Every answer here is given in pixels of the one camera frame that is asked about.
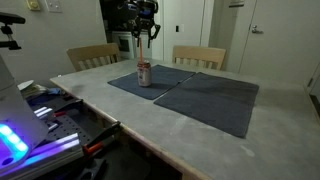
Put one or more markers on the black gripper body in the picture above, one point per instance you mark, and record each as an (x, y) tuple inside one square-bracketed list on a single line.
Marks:
[(145, 12)]

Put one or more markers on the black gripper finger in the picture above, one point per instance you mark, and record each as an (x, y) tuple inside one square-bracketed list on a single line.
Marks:
[(136, 34), (153, 30)]

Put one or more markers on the orange red straw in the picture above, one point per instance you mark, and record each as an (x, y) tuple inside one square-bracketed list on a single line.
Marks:
[(140, 51)]

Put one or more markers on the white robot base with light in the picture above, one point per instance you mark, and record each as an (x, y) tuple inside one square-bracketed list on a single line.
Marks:
[(20, 129)]

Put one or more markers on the red and silver soda can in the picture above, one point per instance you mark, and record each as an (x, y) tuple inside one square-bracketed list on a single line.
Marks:
[(144, 73)]

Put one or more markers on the dark blue mat, can side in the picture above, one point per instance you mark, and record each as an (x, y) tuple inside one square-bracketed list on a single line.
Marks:
[(163, 79)]

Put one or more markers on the white oven appliance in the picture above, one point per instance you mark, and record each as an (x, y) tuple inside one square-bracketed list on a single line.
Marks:
[(125, 42)]

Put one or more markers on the wooden chair at corner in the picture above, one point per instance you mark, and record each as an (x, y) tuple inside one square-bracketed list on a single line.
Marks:
[(88, 57)]

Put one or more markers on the wooden chair near door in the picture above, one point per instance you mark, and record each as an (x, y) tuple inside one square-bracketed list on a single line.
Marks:
[(206, 57)]

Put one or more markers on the dark blue mat, far side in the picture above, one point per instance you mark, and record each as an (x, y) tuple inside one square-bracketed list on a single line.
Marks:
[(219, 102)]

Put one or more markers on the black orange clamp upper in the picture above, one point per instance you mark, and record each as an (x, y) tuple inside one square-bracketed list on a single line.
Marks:
[(64, 108)]

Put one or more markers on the black orange clamp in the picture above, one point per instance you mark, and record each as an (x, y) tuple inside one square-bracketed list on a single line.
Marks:
[(64, 108), (97, 143)]

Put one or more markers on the white light switch plate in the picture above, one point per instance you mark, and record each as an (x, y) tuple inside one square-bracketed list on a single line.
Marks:
[(53, 6)]

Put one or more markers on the yellow wall thermostat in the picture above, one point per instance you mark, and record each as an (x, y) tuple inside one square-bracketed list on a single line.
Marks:
[(33, 5)]

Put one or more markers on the white door with handle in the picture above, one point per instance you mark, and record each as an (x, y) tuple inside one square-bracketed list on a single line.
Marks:
[(283, 43)]

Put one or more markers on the camera on tripod mount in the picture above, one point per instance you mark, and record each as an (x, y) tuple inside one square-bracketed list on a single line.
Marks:
[(9, 19)]

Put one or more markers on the aluminium rail with purple light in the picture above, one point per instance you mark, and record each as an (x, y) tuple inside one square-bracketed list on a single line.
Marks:
[(47, 158)]

